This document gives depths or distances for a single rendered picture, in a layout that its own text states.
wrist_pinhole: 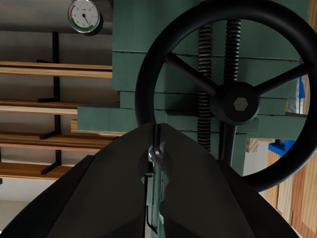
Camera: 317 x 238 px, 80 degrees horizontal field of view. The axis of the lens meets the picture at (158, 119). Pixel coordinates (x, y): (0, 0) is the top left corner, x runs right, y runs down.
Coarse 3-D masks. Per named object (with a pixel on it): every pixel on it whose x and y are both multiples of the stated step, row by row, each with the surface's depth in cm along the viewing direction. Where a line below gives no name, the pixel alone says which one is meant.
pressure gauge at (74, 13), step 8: (80, 0) 36; (88, 0) 36; (72, 8) 37; (80, 8) 37; (88, 8) 37; (96, 8) 36; (72, 16) 37; (80, 16) 37; (88, 16) 37; (96, 16) 37; (72, 24) 37; (80, 24) 37; (88, 24) 37; (96, 24) 37; (80, 32) 37; (88, 32) 37; (96, 32) 39
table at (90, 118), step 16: (80, 112) 46; (96, 112) 46; (112, 112) 46; (128, 112) 46; (160, 112) 46; (176, 112) 41; (192, 112) 42; (288, 112) 56; (80, 128) 46; (96, 128) 46; (112, 128) 46; (128, 128) 46; (176, 128) 37; (192, 128) 37; (240, 128) 37; (256, 128) 37; (272, 128) 46; (288, 128) 47
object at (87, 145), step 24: (0, 72) 249; (24, 72) 245; (48, 72) 239; (72, 72) 238; (96, 72) 237; (0, 144) 250; (24, 144) 249; (48, 144) 253; (72, 144) 252; (96, 144) 254; (0, 168) 279; (24, 168) 283; (48, 168) 275
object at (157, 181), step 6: (156, 168) 84; (156, 174) 84; (156, 180) 84; (156, 186) 85; (156, 192) 85; (156, 198) 86; (156, 204) 86; (156, 210) 86; (156, 216) 87; (156, 222) 87; (156, 228) 88; (156, 234) 88
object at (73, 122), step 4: (72, 120) 61; (76, 120) 61; (72, 124) 62; (76, 124) 62; (72, 128) 62; (76, 128) 62; (76, 132) 62; (80, 132) 62; (84, 132) 62; (88, 132) 62; (92, 132) 62; (116, 132) 62; (120, 132) 62; (260, 140) 63; (264, 140) 63; (268, 140) 63
